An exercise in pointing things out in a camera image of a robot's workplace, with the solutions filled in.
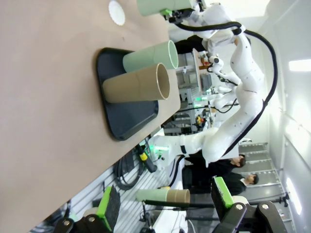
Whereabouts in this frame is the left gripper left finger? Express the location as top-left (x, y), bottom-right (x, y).
top-left (52, 185), bottom-right (121, 233)

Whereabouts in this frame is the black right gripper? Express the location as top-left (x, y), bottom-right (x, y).
top-left (160, 7), bottom-right (195, 24)

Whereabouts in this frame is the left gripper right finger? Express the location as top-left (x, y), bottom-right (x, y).
top-left (210, 176), bottom-right (292, 233)

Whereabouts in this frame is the brown plastic cup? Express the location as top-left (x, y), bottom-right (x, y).
top-left (102, 62), bottom-right (171, 104)
top-left (166, 188), bottom-right (191, 203)

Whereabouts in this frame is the person in black clothing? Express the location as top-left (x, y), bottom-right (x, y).
top-left (184, 154), bottom-right (246, 192)
top-left (218, 173), bottom-right (259, 196)

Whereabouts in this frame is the yellow black handheld device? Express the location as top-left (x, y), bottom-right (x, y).
top-left (138, 144), bottom-right (156, 173)

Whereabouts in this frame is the ceiling light panel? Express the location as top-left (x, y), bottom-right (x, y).
top-left (285, 178), bottom-right (303, 216)
top-left (288, 59), bottom-right (311, 71)

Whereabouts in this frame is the black plastic tray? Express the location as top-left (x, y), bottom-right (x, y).
top-left (94, 47), bottom-right (160, 141)

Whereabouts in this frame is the black cable bundle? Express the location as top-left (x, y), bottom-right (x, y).
top-left (114, 152), bottom-right (146, 191)

